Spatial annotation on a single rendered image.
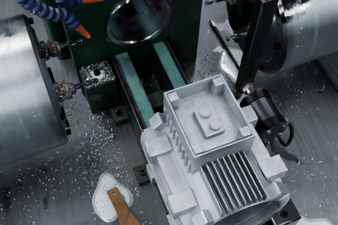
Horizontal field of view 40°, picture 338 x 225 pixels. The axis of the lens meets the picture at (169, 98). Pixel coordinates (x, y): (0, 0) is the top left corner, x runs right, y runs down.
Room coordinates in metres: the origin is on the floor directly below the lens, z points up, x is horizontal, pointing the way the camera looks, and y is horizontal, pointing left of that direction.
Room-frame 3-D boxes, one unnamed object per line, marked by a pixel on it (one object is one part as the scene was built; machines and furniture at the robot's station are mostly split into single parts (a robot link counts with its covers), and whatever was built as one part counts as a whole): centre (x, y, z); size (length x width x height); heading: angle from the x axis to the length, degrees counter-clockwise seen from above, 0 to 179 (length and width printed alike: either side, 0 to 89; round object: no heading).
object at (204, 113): (0.36, -0.06, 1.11); 0.12 x 0.11 x 0.07; 23
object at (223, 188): (0.32, -0.08, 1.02); 0.20 x 0.19 x 0.19; 23
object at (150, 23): (0.65, 0.07, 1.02); 0.15 x 0.02 x 0.15; 113
